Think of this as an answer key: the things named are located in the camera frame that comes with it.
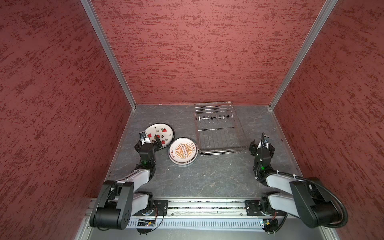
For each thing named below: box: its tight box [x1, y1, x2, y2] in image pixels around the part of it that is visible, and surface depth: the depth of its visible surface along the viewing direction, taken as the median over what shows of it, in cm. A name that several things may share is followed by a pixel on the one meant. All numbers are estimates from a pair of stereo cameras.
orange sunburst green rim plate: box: [167, 137, 199, 167], surface depth 94 cm
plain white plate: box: [145, 123, 175, 149], surface depth 103 cm
